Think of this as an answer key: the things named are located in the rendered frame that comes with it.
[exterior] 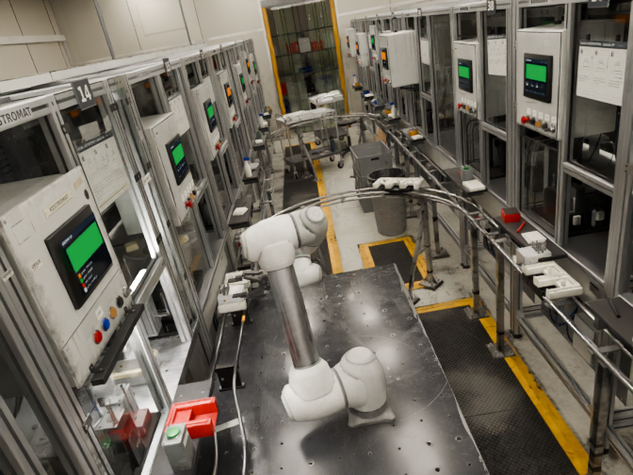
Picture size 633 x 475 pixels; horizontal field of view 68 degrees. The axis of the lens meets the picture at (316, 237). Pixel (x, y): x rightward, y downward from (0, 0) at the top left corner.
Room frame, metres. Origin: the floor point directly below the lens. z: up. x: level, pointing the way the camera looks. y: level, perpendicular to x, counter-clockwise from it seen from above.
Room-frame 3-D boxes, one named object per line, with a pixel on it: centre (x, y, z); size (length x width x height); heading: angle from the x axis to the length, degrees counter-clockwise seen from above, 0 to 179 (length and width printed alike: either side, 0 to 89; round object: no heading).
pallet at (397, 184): (3.43, -0.70, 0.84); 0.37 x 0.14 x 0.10; 57
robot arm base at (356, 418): (1.43, -0.08, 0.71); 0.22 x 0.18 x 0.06; 179
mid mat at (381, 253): (3.76, -0.65, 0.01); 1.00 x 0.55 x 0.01; 179
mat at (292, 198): (6.24, 0.05, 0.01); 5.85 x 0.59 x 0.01; 179
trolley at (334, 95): (8.44, -0.62, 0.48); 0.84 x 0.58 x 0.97; 7
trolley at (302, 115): (7.18, -0.18, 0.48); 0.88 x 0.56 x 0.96; 107
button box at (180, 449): (1.11, 0.55, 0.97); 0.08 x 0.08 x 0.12; 89
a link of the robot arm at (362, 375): (1.41, -0.07, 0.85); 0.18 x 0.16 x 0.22; 105
